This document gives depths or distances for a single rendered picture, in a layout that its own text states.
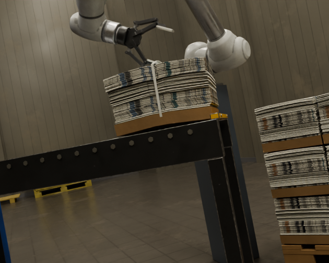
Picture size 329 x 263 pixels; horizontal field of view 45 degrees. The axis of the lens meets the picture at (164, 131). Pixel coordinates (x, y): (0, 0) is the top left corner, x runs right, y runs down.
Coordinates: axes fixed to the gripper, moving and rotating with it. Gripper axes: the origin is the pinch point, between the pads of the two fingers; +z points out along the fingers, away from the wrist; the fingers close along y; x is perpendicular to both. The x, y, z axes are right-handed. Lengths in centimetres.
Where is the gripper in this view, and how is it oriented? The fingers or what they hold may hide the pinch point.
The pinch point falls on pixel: (165, 47)
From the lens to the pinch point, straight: 161.8
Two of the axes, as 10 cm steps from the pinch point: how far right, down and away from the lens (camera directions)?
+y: -2.8, 9.6, 1.0
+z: 9.4, 2.9, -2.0
